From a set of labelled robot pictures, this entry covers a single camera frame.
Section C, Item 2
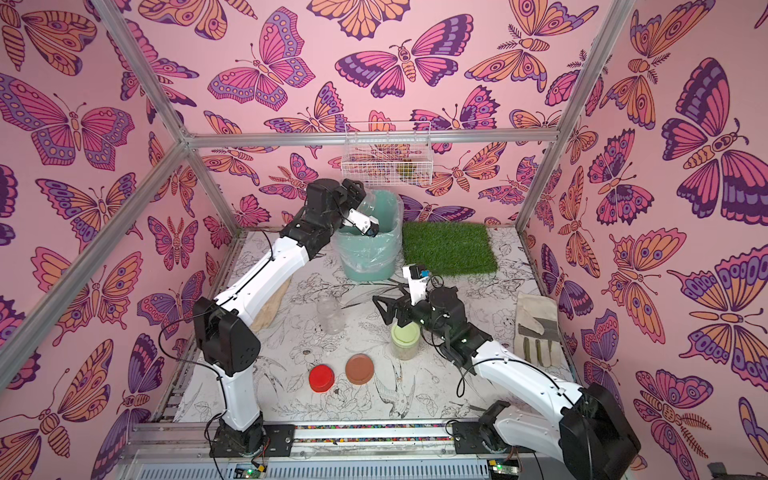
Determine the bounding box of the clear peanut jar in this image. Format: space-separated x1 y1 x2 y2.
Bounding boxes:
316 294 345 335

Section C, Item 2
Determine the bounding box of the brown jar lid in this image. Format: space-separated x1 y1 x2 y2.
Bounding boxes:
345 353 375 385

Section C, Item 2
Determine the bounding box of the red jar lid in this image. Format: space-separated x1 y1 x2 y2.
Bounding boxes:
308 364 335 393

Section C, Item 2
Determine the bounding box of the brown lid peanut jar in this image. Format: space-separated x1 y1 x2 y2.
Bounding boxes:
356 191 378 218

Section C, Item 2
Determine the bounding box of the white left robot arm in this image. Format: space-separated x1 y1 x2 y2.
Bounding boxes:
193 178 379 458

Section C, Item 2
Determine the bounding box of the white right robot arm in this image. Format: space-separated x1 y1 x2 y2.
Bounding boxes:
372 287 641 479

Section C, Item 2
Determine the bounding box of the green lid peanut jar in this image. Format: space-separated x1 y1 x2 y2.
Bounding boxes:
390 323 421 361

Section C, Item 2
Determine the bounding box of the clear plastic bin liner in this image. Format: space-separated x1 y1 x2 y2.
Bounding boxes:
329 187 406 280

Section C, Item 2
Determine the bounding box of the mint green trash bin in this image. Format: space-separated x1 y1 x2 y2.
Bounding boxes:
333 189 402 284

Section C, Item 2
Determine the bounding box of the green artificial grass mat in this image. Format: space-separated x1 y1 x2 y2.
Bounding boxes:
402 222 498 276

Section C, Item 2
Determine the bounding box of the green object in basket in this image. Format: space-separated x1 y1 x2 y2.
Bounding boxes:
397 161 418 182

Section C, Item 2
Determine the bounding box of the cream work glove right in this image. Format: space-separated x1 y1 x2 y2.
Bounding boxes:
513 293 563 368

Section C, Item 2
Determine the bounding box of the beige work glove left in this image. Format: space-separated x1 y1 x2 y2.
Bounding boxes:
250 277 292 333

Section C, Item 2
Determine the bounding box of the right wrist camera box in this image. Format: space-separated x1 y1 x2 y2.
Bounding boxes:
402 264 431 306

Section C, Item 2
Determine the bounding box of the white wire basket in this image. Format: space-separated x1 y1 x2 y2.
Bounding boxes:
339 120 434 188

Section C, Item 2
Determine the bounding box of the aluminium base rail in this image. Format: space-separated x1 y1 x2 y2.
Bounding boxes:
115 418 571 479

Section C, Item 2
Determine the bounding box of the aluminium frame post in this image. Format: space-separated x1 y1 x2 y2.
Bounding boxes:
515 0 635 234

